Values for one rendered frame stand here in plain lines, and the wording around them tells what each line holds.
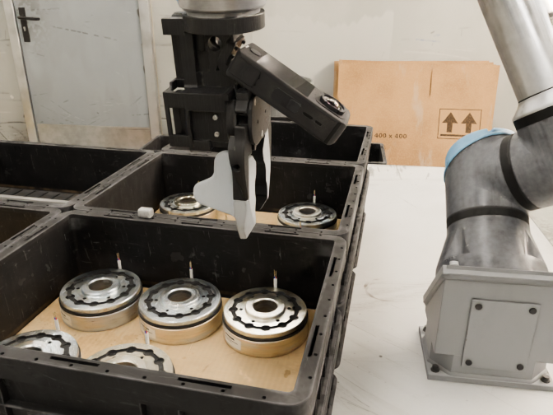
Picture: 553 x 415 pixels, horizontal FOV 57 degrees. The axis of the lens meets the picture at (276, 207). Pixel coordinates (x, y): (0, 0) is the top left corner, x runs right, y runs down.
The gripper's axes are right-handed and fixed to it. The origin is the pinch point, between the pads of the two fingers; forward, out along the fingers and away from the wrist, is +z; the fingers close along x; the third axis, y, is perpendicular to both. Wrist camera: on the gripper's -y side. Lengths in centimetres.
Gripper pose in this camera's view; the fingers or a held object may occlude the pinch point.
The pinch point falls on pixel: (257, 213)
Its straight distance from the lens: 53.7
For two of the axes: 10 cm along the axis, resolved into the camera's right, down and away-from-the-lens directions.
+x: -2.2, 4.9, -8.4
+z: 0.3, 8.7, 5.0
